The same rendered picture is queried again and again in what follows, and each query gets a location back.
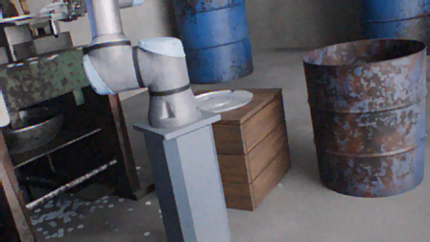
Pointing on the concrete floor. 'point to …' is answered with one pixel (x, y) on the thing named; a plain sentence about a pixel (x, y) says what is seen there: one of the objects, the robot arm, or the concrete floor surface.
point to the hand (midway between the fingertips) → (43, 13)
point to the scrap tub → (369, 115)
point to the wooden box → (251, 148)
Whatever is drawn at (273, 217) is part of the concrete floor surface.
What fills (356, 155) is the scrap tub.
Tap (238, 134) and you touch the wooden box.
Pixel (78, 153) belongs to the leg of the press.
